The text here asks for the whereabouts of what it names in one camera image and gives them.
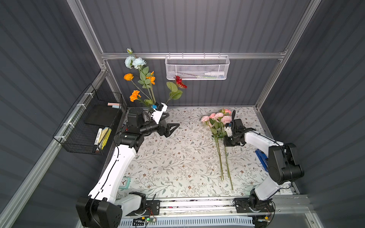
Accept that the black wire wall basket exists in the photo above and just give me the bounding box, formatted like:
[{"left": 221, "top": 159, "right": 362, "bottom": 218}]
[{"left": 53, "top": 85, "right": 123, "bottom": 155}]

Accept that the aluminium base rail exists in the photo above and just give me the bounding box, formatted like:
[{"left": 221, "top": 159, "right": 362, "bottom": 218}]
[{"left": 75, "top": 195, "right": 324, "bottom": 228}]

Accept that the small pink carnation stem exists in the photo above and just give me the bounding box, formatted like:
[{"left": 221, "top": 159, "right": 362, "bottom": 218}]
[{"left": 201, "top": 112, "right": 224, "bottom": 181}]

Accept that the yellow highlighter pack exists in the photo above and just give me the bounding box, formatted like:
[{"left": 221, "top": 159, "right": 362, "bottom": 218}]
[{"left": 98, "top": 127, "right": 112, "bottom": 151}]

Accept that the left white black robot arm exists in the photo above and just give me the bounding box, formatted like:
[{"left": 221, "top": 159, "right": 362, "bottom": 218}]
[{"left": 76, "top": 103, "right": 179, "bottom": 228}]

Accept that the pink peony flower stem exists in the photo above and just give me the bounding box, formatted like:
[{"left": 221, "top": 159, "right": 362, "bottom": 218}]
[{"left": 213, "top": 112, "right": 232, "bottom": 135}]

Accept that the orange flower stem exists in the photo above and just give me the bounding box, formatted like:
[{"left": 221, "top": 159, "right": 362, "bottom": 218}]
[{"left": 123, "top": 69, "right": 156, "bottom": 107}]

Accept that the blue stapler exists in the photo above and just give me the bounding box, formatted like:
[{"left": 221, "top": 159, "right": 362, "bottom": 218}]
[{"left": 255, "top": 149, "right": 269, "bottom": 173}]

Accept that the red zinnia flower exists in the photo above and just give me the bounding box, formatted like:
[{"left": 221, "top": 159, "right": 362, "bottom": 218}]
[{"left": 166, "top": 76, "right": 187, "bottom": 104}]

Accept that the white wire wall basket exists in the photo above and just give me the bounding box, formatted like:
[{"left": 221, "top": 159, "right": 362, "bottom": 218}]
[{"left": 165, "top": 54, "right": 231, "bottom": 81}]

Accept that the white tube in basket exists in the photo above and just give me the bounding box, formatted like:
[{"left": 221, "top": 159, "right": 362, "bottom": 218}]
[{"left": 204, "top": 71, "right": 225, "bottom": 78}]

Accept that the light blue flower stem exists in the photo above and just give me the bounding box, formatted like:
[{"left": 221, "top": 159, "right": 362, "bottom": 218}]
[{"left": 125, "top": 48, "right": 149, "bottom": 83}]

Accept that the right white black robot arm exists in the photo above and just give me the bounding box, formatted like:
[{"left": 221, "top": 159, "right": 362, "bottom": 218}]
[{"left": 223, "top": 111, "right": 305, "bottom": 212}]

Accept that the teal small alarm clock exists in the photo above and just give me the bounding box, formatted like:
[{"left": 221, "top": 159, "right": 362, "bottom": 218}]
[{"left": 118, "top": 177, "right": 131, "bottom": 191}]

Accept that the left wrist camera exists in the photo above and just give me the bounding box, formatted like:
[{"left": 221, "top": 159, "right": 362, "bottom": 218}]
[{"left": 151, "top": 103, "right": 168, "bottom": 124}]

